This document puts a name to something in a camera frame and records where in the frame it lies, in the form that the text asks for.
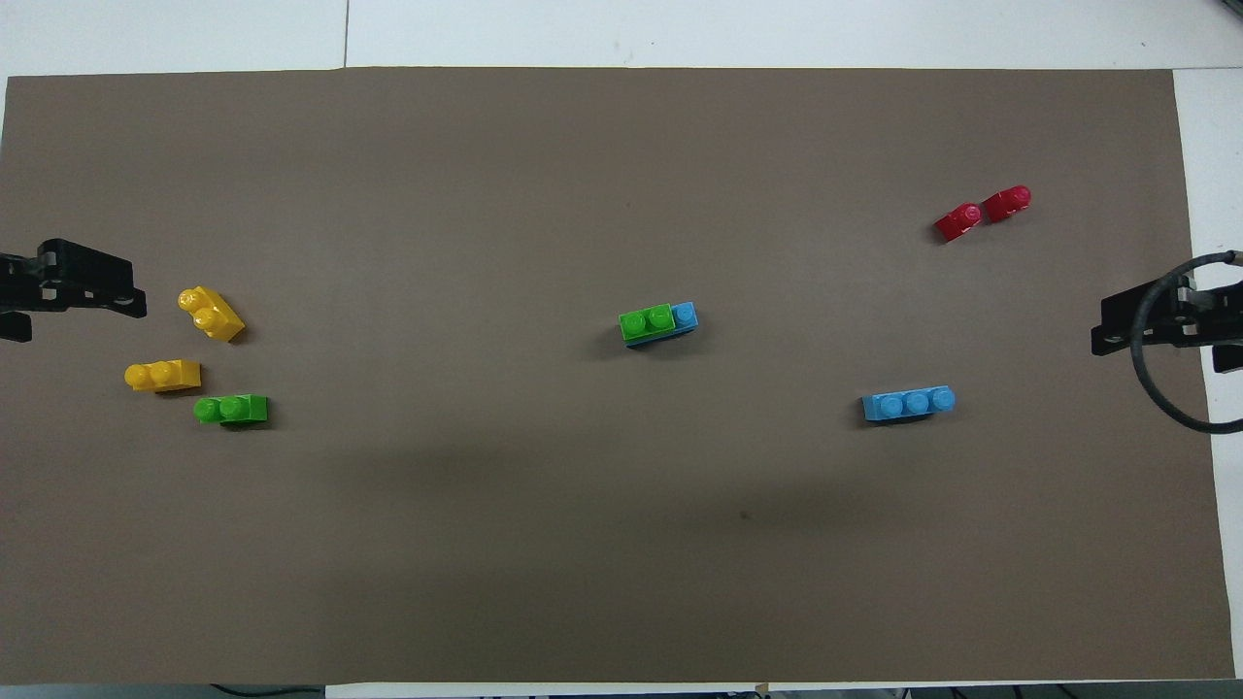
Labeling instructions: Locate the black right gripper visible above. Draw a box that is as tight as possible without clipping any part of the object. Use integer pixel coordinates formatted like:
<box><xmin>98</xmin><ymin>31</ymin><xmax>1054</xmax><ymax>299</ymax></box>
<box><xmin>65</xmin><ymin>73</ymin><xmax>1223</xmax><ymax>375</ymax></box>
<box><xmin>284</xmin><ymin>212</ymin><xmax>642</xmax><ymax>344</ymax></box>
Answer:
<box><xmin>1091</xmin><ymin>280</ymin><xmax>1243</xmax><ymax>375</ymax></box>

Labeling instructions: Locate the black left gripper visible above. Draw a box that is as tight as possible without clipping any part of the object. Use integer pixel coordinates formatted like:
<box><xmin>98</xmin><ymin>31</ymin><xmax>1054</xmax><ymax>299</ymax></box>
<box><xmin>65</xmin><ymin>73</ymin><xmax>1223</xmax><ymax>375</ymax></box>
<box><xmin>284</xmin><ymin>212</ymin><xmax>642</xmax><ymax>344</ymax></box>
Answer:
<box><xmin>0</xmin><ymin>238</ymin><xmax>149</xmax><ymax>343</ymax></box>

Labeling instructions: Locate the blue three-stud toy brick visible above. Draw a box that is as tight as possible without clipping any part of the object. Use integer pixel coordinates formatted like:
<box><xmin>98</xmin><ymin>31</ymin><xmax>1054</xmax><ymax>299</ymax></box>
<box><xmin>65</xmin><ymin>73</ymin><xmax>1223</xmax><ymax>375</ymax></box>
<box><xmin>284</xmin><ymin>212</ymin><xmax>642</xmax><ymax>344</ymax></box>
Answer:
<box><xmin>862</xmin><ymin>385</ymin><xmax>957</xmax><ymax>424</ymax></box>
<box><xmin>625</xmin><ymin>301</ymin><xmax>699</xmax><ymax>349</ymax></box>

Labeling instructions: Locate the green two-stud toy brick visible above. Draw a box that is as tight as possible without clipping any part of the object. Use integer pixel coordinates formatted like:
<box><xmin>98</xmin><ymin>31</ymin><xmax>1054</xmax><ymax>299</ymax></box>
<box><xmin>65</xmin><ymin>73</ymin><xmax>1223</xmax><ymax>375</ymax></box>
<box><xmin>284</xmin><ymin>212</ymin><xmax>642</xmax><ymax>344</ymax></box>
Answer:
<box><xmin>193</xmin><ymin>393</ymin><xmax>270</xmax><ymax>428</ymax></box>
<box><xmin>620</xmin><ymin>304</ymin><xmax>678</xmax><ymax>343</ymax></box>

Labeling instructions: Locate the yellow two-stud toy brick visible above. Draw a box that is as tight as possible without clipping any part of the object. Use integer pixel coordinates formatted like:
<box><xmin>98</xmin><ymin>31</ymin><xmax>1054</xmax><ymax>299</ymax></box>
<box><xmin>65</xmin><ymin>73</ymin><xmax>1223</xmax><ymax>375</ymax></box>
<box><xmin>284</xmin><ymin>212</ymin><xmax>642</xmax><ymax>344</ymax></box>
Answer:
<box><xmin>178</xmin><ymin>285</ymin><xmax>246</xmax><ymax>343</ymax></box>
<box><xmin>124</xmin><ymin>359</ymin><xmax>203</xmax><ymax>393</ymax></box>

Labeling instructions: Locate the red one-stud toy brick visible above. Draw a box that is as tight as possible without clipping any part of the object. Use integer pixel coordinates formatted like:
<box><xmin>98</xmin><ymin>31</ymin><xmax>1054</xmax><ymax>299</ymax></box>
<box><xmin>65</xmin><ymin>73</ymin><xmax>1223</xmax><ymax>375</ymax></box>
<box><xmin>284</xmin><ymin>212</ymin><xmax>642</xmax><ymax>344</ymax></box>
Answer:
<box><xmin>934</xmin><ymin>202</ymin><xmax>985</xmax><ymax>244</ymax></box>
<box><xmin>983</xmin><ymin>184</ymin><xmax>1033</xmax><ymax>224</ymax></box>

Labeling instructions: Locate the brown paper table mat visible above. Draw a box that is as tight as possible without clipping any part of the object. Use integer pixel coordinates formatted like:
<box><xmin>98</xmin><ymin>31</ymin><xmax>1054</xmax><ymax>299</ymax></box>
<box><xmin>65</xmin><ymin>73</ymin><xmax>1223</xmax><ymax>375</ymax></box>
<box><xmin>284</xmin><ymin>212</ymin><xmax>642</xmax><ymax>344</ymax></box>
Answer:
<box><xmin>0</xmin><ymin>66</ymin><xmax>1236</xmax><ymax>685</ymax></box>

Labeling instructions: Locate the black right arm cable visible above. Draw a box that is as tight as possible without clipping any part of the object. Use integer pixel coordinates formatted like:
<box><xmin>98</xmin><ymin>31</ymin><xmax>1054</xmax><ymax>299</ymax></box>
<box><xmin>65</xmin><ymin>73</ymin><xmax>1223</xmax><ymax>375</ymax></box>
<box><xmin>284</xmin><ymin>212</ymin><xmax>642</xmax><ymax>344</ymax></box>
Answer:
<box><xmin>1130</xmin><ymin>250</ymin><xmax>1243</xmax><ymax>436</ymax></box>

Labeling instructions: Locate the black left base cable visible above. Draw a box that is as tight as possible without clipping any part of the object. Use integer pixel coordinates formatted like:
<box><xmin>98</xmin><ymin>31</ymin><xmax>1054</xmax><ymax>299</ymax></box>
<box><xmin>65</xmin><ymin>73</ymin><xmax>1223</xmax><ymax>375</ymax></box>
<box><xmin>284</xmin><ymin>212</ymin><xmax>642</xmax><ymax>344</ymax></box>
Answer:
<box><xmin>208</xmin><ymin>683</ymin><xmax>326</xmax><ymax>699</ymax></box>

